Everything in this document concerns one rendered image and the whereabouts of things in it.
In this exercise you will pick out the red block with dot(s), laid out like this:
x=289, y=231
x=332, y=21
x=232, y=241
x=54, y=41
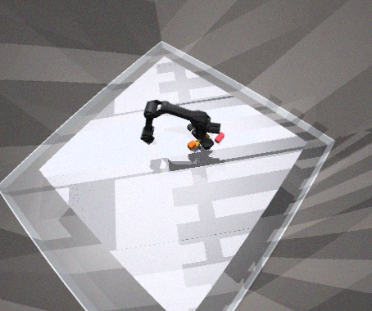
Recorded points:
x=219, y=137

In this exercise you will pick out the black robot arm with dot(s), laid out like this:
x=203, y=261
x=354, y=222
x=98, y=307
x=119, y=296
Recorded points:
x=199, y=118

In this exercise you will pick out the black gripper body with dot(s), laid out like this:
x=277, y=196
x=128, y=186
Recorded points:
x=206, y=142

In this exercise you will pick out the orange rectangular bar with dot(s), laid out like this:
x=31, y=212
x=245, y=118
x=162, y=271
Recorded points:
x=192, y=145

